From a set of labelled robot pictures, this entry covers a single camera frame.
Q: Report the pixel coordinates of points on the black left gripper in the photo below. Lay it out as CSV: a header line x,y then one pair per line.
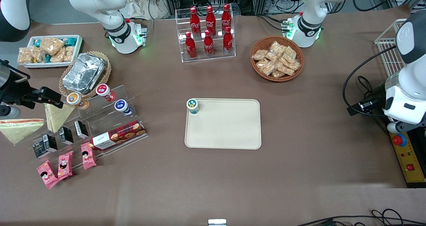
x,y
378,96

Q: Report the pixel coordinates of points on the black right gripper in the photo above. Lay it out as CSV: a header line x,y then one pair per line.
x,y
14,91

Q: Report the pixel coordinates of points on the triangular sandwich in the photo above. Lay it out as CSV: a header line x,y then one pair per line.
x,y
20,129
58,117

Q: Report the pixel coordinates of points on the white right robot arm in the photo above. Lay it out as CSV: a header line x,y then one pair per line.
x,y
100,3

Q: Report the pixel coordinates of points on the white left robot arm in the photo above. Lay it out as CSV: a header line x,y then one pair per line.
x,y
313,6

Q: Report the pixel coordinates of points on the beige plastic serving tray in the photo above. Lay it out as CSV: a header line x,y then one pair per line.
x,y
229,126

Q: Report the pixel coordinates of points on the orange lid yogurt bottle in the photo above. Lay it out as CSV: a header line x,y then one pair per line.
x,y
76,100

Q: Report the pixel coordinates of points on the silver foil container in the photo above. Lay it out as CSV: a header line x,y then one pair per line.
x,y
83,73

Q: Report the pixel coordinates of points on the clear rice cracker packet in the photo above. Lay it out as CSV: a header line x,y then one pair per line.
x,y
69,54
51,45
294,65
259,55
58,56
278,74
37,54
277,47
289,54
285,69
24,56
266,67

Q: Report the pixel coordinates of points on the black snack pack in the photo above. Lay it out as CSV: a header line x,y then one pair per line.
x,y
52,142
66,136
81,129
40,147

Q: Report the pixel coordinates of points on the red lid yogurt bottle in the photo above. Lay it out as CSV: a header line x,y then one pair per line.
x,y
105,91

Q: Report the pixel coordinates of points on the teal snack packet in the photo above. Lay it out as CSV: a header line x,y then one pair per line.
x,y
70,41
37,42

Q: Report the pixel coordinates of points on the brown table cover sheet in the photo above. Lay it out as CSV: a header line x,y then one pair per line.
x,y
299,136

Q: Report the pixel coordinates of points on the white rectangular plastic bin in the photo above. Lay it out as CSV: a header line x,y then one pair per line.
x,y
79,41

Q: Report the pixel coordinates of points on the oval wicker basket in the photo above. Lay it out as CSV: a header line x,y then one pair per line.
x,y
107,71

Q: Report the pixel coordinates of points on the clear acrylic tiered snack rack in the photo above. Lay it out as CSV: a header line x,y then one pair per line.
x,y
109,119

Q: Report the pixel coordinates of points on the pink cartoon snack pack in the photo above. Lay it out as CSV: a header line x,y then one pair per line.
x,y
65,165
47,174
88,156

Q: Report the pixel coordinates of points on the yellow emergency stop box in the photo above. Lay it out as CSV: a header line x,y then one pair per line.
x,y
407,159

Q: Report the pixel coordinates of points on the blue lid yogurt bottle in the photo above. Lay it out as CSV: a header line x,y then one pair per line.
x,y
122,107

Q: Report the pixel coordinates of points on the round brown wicker basket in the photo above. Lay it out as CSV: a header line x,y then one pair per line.
x,y
299,53

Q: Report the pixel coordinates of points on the red plaid cookie box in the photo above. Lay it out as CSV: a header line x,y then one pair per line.
x,y
119,136

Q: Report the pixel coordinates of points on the crumpled beige bag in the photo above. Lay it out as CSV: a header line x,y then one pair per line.
x,y
149,6

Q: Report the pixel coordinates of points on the green lid yogurt bottle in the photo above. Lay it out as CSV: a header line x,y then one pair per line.
x,y
192,106

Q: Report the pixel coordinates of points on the red cola bottle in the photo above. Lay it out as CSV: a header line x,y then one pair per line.
x,y
210,21
208,44
190,46
228,41
195,23
226,18

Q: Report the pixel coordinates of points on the clear acrylic bottle rack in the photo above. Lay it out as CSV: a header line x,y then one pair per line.
x,y
218,58

